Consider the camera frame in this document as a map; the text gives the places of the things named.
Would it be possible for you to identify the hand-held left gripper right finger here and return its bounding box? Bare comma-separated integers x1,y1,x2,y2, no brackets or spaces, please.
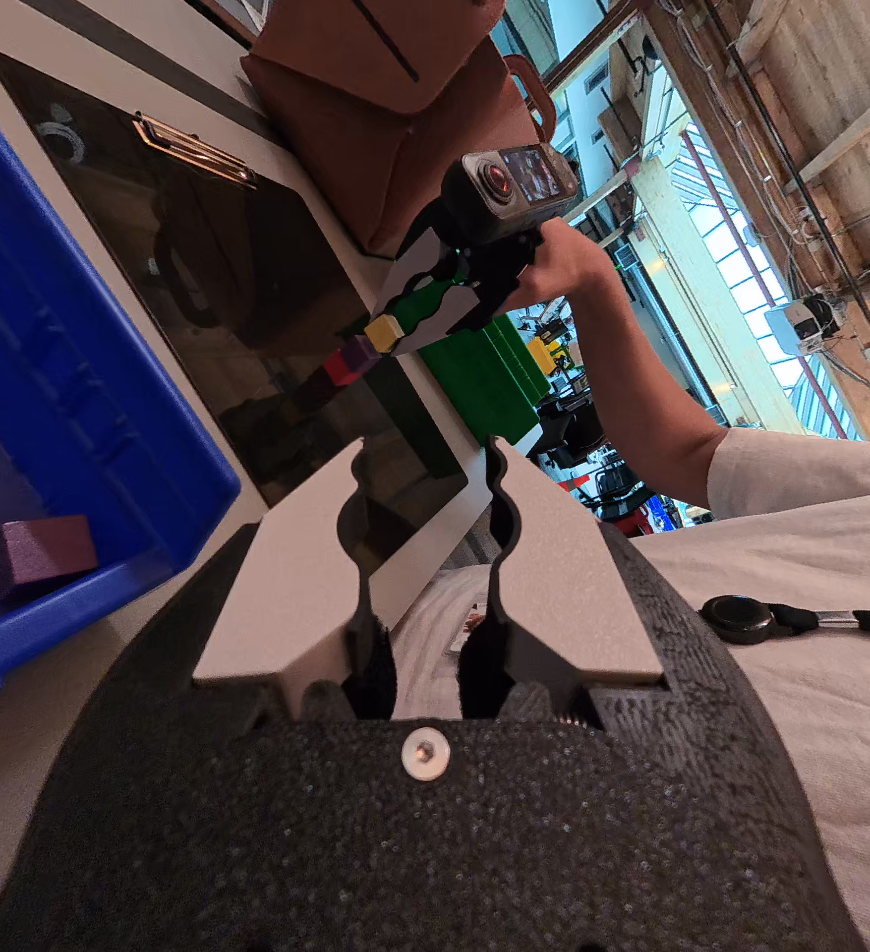
457,433,666,721

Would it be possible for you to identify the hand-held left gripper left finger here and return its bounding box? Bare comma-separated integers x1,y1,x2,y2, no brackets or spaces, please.
191,437,399,721

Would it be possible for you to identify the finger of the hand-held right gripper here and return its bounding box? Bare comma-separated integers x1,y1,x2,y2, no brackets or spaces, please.
396,281,482,352
365,226,474,324

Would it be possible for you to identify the yellow foam block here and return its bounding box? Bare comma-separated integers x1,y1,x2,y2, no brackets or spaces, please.
364,314,406,355

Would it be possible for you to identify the person's right forearm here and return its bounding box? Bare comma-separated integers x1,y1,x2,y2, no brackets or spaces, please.
565,271,731,516

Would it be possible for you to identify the person's right hand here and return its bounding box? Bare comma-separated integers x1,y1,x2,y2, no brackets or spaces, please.
504,220,620,315

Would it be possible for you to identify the green plastic box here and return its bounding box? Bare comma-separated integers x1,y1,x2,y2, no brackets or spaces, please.
394,280,552,449

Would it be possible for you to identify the brown leather bag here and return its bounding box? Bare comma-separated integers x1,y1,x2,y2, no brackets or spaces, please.
240,0,559,259

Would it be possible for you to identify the black badge reel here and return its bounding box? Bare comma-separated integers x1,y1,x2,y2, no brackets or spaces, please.
700,595,870,645

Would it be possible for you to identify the black glossy clipboard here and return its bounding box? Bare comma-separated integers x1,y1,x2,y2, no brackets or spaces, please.
0,51,471,596

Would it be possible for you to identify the blue plastic bin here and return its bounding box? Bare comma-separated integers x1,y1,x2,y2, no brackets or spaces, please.
0,70,242,711

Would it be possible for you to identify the white ceiling projector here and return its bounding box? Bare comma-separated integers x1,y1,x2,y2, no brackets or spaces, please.
764,292,850,359

